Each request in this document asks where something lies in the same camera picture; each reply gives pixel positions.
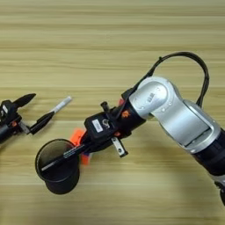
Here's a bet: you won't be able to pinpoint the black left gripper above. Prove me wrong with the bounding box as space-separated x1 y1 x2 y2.
0 92 55 144

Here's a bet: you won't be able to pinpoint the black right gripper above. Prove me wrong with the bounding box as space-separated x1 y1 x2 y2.
78 100 148 158

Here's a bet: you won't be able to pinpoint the multicolour puzzle cube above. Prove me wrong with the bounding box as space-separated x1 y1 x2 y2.
69 127 92 166

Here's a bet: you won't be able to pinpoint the black marker pen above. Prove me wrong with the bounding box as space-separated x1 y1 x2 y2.
40 142 91 172

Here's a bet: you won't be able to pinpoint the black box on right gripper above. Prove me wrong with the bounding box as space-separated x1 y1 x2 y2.
83 113 119 143

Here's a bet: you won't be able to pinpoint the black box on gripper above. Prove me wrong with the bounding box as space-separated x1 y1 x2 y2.
83 113 119 143
0 99 19 126

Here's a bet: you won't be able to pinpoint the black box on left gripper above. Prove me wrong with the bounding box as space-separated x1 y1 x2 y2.
0 99 19 126

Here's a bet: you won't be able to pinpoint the white marker with black cap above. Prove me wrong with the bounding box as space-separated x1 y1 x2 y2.
50 96 73 115

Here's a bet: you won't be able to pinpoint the black mesh pen cup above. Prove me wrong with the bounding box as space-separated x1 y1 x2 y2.
34 138 81 195

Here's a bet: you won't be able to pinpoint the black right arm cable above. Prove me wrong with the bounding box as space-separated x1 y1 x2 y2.
122 51 211 109

